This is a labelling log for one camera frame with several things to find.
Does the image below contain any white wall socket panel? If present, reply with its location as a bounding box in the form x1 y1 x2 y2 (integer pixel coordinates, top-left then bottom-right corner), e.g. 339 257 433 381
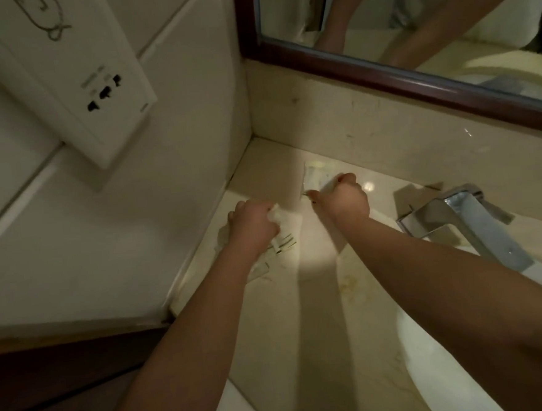
0 0 163 177

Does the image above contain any dark wood framed mirror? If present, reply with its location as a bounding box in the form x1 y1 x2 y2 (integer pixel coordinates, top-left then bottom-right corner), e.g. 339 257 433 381
233 0 542 159

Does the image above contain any person's left forearm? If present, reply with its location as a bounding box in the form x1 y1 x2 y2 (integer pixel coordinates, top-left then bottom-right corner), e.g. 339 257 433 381
86 246 278 411

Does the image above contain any person's right hand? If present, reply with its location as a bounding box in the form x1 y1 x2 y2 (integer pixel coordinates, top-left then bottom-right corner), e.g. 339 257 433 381
307 172 371 226

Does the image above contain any person's right forearm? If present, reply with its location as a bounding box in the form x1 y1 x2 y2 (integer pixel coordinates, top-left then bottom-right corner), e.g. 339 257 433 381
333 203 542 411

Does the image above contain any white wash basin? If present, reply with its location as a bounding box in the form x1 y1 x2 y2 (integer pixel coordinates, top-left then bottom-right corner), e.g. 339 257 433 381
390 235 542 411

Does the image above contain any chrome basin faucet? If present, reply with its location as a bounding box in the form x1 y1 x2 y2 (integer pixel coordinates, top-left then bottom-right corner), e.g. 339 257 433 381
394 180 535 281

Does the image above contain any clear torn plastic wrapper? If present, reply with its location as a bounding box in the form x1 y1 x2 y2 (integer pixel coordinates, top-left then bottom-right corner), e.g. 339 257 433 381
297 159 345 198

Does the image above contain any dark wood door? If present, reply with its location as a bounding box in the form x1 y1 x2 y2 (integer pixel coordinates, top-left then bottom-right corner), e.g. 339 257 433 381
0 325 177 411

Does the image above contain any person's left hand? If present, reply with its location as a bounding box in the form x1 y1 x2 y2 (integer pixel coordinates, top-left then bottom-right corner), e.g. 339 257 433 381
225 197 283 262

